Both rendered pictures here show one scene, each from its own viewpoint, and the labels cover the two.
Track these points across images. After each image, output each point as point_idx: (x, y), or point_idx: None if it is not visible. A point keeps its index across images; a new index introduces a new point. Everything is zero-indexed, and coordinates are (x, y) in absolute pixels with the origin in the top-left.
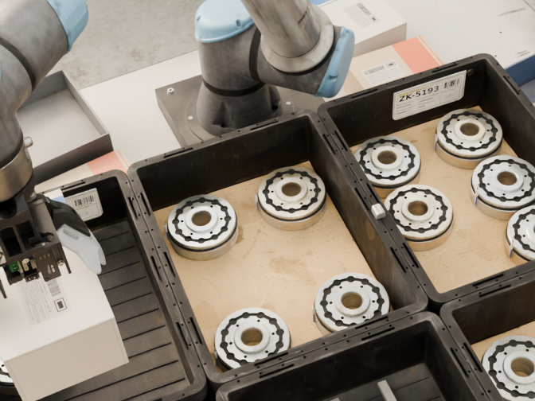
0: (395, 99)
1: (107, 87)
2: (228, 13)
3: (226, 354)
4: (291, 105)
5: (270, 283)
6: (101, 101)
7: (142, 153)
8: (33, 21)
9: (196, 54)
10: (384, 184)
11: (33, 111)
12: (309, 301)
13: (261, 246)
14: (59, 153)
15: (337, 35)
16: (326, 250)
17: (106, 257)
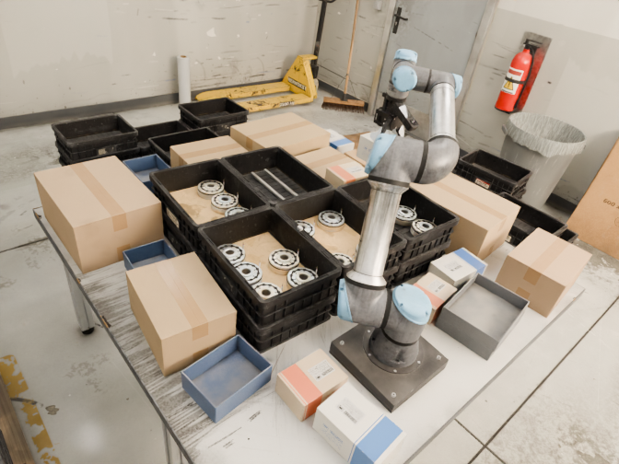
0: None
1: (482, 378)
2: (410, 291)
3: (337, 214)
4: (367, 353)
5: (333, 242)
6: (477, 367)
7: (431, 338)
8: (399, 64)
9: (449, 411)
10: (300, 267)
11: (496, 333)
12: (317, 237)
13: (344, 253)
14: (463, 312)
15: (346, 284)
16: None
17: None
